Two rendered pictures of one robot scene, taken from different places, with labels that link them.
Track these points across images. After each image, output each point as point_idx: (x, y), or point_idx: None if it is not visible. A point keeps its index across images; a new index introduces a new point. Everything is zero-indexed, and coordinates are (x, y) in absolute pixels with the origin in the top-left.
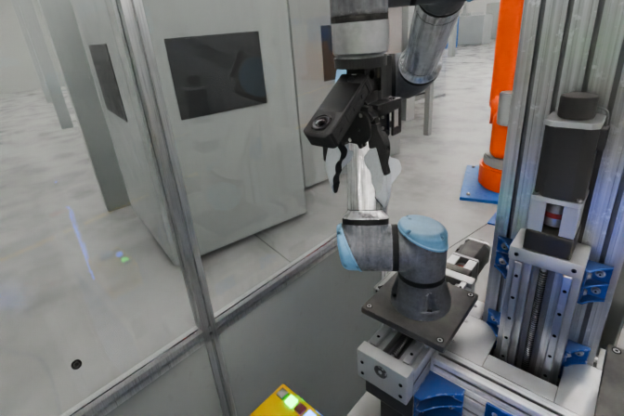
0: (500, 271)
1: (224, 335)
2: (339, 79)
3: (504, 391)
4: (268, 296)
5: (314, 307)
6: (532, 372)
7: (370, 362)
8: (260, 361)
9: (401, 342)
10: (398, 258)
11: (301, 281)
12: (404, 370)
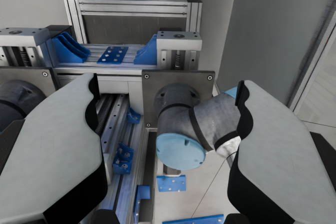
0: (126, 146)
1: None
2: None
3: (109, 72)
4: (310, 47)
5: (267, 76)
6: (110, 97)
7: (188, 37)
8: (285, 11)
9: (177, 67)
10: (189, 115)
11: (288, 82)
12: (161, 44)
